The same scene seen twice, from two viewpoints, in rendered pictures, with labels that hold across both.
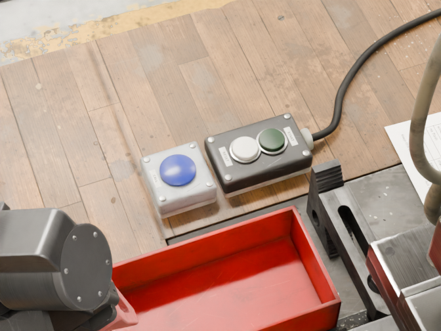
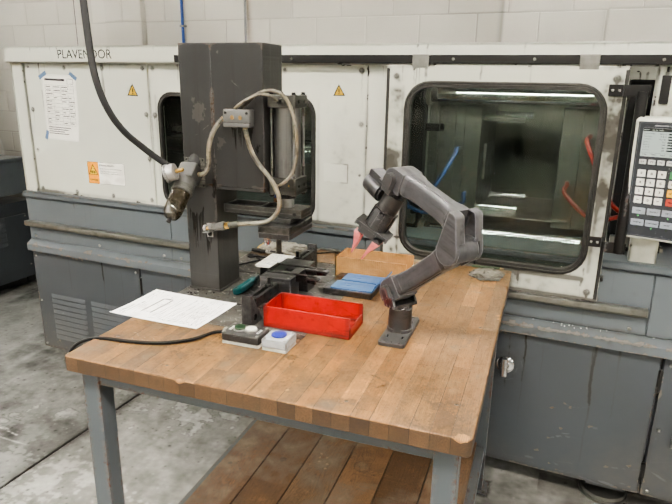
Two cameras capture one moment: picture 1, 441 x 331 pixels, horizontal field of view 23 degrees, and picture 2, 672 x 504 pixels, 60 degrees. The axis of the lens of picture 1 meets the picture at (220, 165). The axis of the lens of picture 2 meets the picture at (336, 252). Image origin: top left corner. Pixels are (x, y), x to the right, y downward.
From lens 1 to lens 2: 194 cm
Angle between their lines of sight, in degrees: 100
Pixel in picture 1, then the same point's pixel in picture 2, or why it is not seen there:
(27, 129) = (309, 380)
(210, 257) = (296, 325)
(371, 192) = (226, 322)
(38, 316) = not seen: hidden behind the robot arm
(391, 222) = (233, 317)
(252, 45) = (192, 363)
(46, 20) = not seen: outside the picture
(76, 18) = not seen: outside the picture
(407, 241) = (281, 227)
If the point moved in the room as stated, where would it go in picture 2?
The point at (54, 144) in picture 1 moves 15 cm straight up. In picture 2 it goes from (304, 372) to (304, 312)
